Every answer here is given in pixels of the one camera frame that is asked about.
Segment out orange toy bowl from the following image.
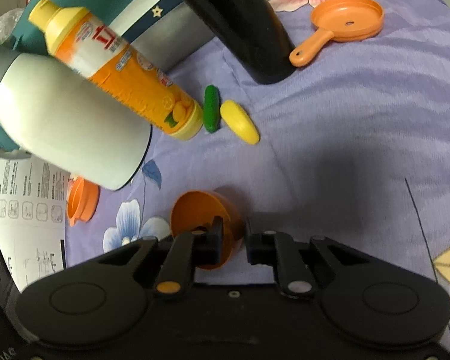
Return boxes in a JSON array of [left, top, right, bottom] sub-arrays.
[[170, 190, 245, 271]]

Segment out orange toy pot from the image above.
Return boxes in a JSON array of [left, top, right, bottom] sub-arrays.
[[66, 176, 100, 227]]

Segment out white instruction sheet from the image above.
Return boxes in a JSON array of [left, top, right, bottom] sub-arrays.
[[0, 157, 70, 291]]

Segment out yellow toy banana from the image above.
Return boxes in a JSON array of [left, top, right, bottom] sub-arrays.
[[220, 100, 260, 145]]

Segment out purple floral cloth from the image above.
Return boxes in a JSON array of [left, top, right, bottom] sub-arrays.
[[65, 0, 450, 350]]

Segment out green toy cucumber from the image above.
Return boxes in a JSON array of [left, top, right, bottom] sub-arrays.
[[203, 85, 220, 133]]

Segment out white thermos jug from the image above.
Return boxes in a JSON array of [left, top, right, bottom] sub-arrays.
[[0, 45, 151, 190]]

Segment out orange toy frying pan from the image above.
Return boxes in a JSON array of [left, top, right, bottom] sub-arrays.
[[289, 0, 385, 68]]

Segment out orange juice bottle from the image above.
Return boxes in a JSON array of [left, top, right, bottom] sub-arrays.
[[28, 0, 203, 141]]

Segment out clear plastic bag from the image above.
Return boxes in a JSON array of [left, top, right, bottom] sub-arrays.
[[0, 8, 24, 44]]

